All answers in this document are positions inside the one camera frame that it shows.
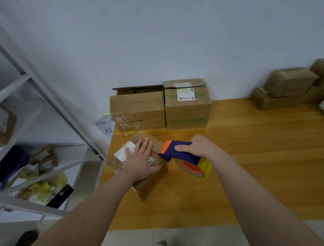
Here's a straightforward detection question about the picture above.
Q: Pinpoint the person's right forearm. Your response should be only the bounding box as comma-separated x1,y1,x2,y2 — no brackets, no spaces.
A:
210,152,324,246

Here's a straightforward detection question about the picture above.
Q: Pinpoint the small open-flap cardboard box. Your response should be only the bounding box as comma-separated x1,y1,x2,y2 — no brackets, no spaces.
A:
266,68,320,98

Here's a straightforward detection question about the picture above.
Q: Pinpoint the stack of cardboard boxes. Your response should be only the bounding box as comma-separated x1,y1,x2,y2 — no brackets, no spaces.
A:
110,78,213,131

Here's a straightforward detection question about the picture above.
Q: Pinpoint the box barcode label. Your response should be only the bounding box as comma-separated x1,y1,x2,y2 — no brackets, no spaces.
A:
251,87,309,111

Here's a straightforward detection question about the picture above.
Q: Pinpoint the yellow plastic bag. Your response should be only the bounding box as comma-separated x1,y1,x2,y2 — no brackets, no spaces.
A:
20,170,69,201

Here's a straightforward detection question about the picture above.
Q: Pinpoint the white paper wall sign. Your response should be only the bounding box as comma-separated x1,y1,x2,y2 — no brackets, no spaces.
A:
93,116,116,140

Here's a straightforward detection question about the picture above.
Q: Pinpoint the small open carton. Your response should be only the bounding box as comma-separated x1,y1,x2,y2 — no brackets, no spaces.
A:
29,146,59,170

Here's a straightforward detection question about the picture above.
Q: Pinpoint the large worn shelf carton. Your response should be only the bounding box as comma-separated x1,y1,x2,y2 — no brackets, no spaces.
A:
0,104,17,148

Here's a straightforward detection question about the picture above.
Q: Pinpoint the blue orange tape dispenser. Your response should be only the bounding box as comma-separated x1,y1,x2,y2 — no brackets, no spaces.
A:
158,140,213,178

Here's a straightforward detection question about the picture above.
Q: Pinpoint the cube red-printed cardboard box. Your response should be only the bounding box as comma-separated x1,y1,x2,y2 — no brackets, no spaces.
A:
106,131,169,201

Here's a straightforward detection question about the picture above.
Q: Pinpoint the person's left forearm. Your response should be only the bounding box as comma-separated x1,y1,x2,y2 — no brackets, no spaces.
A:
33,172,135,246

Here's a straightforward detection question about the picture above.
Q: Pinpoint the small brown cardboard box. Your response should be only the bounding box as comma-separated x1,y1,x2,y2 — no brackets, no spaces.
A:
304,81,324,104

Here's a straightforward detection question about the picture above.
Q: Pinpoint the black mobile phone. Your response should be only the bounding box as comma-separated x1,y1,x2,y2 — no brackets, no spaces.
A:
47,184,74,209

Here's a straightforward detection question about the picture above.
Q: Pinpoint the person's left hand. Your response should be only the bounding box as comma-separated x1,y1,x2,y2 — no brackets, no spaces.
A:
120,138,163,182

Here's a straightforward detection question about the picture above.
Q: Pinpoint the wooden table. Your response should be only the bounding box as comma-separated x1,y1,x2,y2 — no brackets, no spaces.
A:
100,98,324,231

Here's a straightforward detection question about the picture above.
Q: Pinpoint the dark blue bag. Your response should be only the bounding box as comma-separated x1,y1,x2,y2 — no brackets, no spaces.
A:
0,146,31,186

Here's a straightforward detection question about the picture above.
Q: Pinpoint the grey metal shelf rack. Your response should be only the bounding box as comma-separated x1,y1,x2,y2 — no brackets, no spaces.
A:
0,43,107,219

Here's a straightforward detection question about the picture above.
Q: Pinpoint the person's right hand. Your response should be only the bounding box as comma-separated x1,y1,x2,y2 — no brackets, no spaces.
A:
175,134,223,165

